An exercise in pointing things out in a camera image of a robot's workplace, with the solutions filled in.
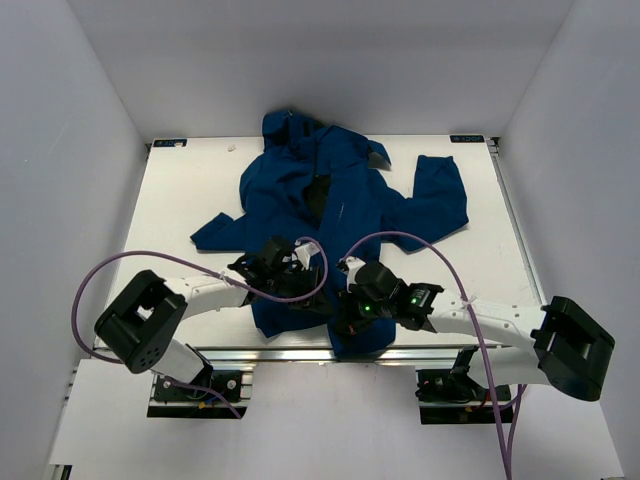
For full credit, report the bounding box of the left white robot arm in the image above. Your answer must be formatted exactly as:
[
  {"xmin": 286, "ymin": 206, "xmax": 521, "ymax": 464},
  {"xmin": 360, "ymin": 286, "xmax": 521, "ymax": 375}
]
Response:
[{"xmin": 94, "ymin": 237, "xmax": 330, "ymax": 399}]

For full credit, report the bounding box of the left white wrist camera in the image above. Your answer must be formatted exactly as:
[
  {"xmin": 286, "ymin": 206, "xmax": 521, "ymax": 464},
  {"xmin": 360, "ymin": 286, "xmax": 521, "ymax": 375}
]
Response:
[{"xmin": 293, "ymin": 237, "xmax": 321, "ymax": 270}]

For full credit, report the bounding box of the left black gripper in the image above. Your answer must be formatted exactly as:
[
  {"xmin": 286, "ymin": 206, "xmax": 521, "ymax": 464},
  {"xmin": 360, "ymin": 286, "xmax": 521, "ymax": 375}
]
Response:
[{"xmin": 268, "ymin": 264, "xmax": 334, "ymax": 316}]

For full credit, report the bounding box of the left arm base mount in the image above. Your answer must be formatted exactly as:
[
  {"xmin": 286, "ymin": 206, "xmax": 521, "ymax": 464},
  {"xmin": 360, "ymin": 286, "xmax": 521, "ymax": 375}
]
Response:
[{"xmin": 147, "ymin": 364, "xmax": 253, "ymax": 420}]

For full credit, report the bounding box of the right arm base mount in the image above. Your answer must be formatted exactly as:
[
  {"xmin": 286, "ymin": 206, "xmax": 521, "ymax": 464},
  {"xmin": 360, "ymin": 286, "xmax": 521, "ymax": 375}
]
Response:
[{"xmin": 415, "ymin": 346, "xmax": 495, "ymax": 425}]

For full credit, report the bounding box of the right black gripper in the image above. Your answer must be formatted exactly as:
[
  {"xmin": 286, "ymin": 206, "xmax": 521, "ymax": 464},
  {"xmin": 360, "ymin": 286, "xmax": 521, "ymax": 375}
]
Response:
[{"xmin": 333, "ymin": 282, "xmax": 395, "ymax": 333}]

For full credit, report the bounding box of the right blue table label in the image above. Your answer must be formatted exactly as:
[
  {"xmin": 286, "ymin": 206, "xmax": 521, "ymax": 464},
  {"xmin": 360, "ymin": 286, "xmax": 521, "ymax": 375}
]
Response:
[{"xmin": 449, "ymin": 134, "xmax": 485, "ymax": 144}]

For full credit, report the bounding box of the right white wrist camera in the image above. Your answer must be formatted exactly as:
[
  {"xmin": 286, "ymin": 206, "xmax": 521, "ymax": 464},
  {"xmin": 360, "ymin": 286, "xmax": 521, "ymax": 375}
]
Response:
[{"xmin": 337, "ymin": 256, "xmax": 366, "ymax": 291}]

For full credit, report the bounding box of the left blue table label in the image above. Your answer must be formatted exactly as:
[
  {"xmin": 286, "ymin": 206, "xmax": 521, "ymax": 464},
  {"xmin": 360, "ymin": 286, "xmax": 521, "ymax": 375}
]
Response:
[{"xmin": 152, "ymin": 138, "xmax": 187, "ymax": 148}]

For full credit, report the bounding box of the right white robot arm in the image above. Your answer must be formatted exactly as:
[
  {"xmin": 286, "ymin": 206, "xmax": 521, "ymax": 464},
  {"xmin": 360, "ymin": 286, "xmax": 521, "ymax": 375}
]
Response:
[{"xmin": 336, "ymin": 257, "xmax": 615, "ymax": 402}]

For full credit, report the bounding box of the blue table label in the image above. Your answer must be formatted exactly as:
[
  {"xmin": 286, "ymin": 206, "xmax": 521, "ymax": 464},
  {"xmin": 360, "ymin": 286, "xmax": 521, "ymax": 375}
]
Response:
[
  {"xmin": 152, "ymin": 138, "xmax": 187, "ymax": 148},
  {"xmin": 449, "ymin": 134, "xmax": 485, "ymax": 144}
]

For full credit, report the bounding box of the blue zip jacket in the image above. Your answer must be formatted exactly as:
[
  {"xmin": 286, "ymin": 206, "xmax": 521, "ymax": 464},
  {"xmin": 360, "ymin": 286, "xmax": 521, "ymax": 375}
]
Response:
[{"xmin": 188, "ymin": 107, "xmax": 470, "ymax": 357}]

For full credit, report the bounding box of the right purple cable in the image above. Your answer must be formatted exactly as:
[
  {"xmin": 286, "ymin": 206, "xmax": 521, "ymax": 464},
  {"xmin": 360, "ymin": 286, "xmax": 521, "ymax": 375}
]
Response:
[{"xmin": 339, "ymin": 230, "xmax": 527, "ymax": 480}]

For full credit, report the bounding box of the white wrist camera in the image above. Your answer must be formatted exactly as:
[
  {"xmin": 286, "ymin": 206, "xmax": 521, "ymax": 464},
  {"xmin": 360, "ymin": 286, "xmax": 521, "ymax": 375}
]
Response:
[
  {"xmin": 293, "ymin": 237, "xmax": 321, "ymax": 270},
  {"xmin": 337, "ymin": 256, "xmax": 366, "ymax": 291}
]

